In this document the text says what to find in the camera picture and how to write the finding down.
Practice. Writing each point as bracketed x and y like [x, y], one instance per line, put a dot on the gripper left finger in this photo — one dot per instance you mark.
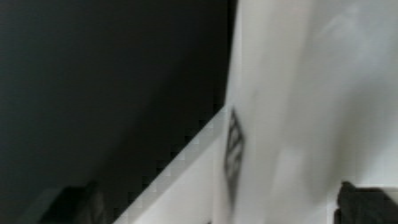
[77, 207]

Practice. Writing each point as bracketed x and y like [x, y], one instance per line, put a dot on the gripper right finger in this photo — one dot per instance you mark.
[366, 206]

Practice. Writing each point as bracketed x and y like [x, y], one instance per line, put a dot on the white square table top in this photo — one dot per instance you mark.
[304, 132]

